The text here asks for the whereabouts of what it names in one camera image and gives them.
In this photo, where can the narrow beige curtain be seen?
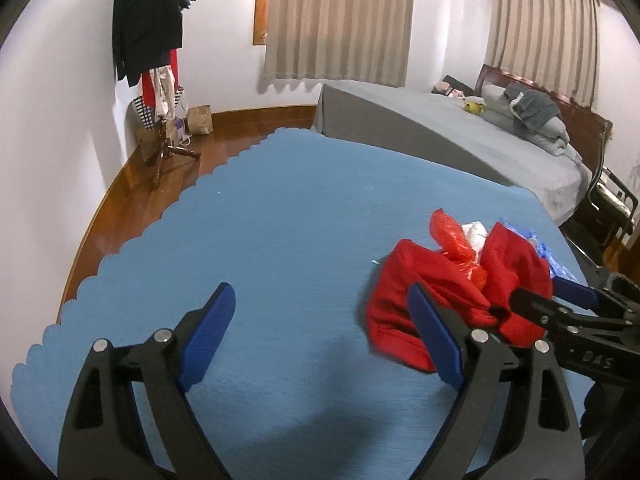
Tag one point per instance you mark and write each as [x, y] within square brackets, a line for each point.
[545, 40]

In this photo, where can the dark grey garment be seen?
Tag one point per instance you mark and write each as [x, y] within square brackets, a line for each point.
[537, 105]

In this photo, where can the yellow plush toy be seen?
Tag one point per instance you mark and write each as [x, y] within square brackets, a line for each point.
[474, 105]

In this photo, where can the black pillow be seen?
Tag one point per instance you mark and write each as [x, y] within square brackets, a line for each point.
[457, 82]

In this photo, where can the red plastic bag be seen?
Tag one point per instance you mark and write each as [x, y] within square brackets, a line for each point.
[450, 235]

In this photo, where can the wooden window frame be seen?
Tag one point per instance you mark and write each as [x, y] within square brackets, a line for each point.
[261, 5]

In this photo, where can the black metal frame chair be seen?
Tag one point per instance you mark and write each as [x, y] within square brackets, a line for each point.
[612, 200]

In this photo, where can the black jacket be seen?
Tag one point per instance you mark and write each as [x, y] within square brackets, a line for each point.
[145, 20]

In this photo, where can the wide beige curtain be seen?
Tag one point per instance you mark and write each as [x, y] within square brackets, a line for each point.
[340, 20]

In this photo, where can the dark wooden headboard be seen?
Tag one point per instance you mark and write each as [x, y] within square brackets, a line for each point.
[585, 130]

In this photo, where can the navy checked bag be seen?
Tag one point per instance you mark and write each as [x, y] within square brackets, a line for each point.
[142, 115]

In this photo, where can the pink soft toy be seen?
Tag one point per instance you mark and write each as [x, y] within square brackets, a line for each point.
[447, 90]

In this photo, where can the red garment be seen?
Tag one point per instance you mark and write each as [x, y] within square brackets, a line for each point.
[148, 91]

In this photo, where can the wooden coat rack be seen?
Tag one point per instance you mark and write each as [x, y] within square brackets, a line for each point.
[172, 150]

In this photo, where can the red cloth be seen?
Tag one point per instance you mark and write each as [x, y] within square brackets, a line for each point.
[415, 280]

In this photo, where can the white paper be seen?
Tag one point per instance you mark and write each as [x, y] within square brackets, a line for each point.
[474, 232]

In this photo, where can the grey folded duvet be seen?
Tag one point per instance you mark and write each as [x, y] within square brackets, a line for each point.
[550, 140]

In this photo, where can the brown paper bag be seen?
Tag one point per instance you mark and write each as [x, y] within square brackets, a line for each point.
[200, 120]

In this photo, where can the blue table cloth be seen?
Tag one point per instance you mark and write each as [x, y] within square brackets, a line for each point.
[275, 235]

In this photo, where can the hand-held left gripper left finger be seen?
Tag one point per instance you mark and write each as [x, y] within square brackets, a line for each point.
[210, 335]

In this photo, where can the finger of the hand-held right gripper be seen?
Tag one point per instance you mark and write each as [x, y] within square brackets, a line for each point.
[575, 291]
[540, 307]

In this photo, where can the cream cloth bag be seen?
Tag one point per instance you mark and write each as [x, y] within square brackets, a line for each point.
[164, 90]

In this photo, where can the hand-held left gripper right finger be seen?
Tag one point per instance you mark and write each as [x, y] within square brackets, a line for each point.
[435, 335]

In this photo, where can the bed with grey sheet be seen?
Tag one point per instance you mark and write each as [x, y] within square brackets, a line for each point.
[425, 130]

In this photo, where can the blue plastic bag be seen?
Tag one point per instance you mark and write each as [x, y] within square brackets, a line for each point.
[555, 262]

